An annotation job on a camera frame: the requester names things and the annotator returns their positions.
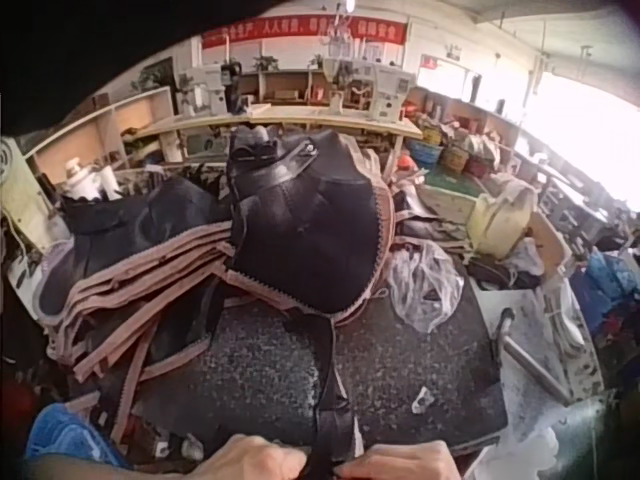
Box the person's right hand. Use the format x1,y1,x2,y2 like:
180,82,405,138
333,439,470,480

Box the person's left hand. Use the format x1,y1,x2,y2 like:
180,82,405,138
191,434,312,480

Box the black leather piece pink trim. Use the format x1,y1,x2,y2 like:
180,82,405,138
225,125,397,480

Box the small white scrap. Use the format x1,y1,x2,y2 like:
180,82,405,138
411,386,434,415

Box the dark grey speckled mat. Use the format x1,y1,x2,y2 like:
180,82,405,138
132,279,507,454

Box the clear plastic bag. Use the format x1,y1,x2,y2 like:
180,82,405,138
386,239,466,335

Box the metal hammer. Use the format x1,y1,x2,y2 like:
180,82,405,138
491,306,572,407

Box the blue cloth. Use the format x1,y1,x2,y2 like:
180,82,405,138
23,402,132,472

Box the stack of black pink-trimmed pieces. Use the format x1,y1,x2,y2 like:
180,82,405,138
38,175,237,396

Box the cream yellow bag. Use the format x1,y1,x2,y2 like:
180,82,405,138
468,174,539,262

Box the wooden box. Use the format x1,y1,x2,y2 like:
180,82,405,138
423,182,572,282

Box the blue plastic bag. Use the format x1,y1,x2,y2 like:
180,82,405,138
583,248,640,324

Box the row of colourful baskets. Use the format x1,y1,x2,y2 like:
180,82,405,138
405,127,502,177

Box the white spray bottle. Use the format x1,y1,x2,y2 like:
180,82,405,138
95,163,122,197
63,157,99,202

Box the long wooden work table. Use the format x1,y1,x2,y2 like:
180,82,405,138
133,103,424,164

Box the white sewing machine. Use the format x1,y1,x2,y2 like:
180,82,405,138
321,56,417,125
173,62,242,120

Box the wooden back shelf with plants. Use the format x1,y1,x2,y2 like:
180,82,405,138
238,52,332,107

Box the wooden shelf unit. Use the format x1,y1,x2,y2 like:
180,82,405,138
23,84,174,174

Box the red banner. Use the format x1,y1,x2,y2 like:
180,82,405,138
201,18,409,51

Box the white machine with cable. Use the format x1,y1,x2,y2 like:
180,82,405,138
0,133,69,254

